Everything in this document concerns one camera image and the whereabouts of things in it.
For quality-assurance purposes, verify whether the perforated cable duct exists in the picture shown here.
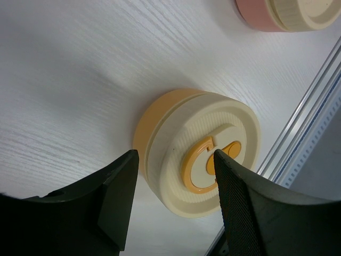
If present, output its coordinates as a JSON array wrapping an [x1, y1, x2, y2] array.
[[275, 96, 340, 188]]

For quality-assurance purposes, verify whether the pink lunch container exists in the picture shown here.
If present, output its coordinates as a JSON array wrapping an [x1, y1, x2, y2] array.
[[236, 0, 288, 32]]

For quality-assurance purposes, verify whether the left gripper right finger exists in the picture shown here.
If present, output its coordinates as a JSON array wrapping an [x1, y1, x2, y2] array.
[[214, 150, 340, 255]]

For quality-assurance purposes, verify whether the cream lid orange handle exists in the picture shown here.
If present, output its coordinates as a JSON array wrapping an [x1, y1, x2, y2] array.
[[145, 93, 261, 218]]

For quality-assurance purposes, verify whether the orange lunch container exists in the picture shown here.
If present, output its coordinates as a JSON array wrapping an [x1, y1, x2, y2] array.
[[133, 89, 207, 179]]

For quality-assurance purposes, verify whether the cream lid pink handle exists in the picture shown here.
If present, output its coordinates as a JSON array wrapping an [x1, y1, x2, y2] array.
[[270, 0, 340, 31]]

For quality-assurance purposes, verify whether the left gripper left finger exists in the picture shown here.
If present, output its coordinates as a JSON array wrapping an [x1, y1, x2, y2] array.
[[1, 150, 139, 255]]

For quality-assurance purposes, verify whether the aluminium front rail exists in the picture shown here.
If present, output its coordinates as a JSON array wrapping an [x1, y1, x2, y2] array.
[[207, 43, 340, 255]]

